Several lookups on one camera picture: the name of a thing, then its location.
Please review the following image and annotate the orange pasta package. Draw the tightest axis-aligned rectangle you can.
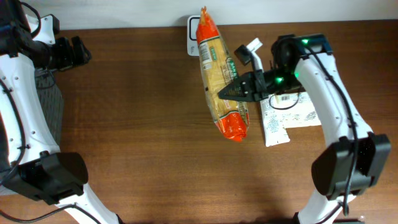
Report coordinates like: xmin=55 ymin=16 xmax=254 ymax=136
xmin=196 ymin=7 xmax=249 ymax=142

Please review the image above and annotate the cream yellow snack bag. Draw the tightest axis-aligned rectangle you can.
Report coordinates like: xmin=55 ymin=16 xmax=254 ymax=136
xmin=260 ymin=92 xmax=321 ymax=128

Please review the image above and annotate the white tube with cork cap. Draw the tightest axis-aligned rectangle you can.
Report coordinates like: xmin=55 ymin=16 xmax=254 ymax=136
xmin=260 ymin=100 xmax=290 ymax=147

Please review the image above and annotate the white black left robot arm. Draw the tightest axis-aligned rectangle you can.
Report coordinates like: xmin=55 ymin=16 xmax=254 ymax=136
xmin=1 ymin=0 xmax=121 ymax=223

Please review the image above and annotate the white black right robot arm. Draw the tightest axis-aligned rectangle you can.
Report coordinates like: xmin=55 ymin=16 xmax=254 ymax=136
xmin=218 ymin=34 xmax=391 ymax=224

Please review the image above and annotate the white black barcode scanner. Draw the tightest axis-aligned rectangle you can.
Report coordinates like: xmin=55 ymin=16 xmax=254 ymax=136
xmin=187 ymin=16 xmax=200 ymax=57

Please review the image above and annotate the dark grey plastic basket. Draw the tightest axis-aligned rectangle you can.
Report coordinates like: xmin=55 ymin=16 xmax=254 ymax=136
xmin=34 ymin=70 xmax=64 ymax=145

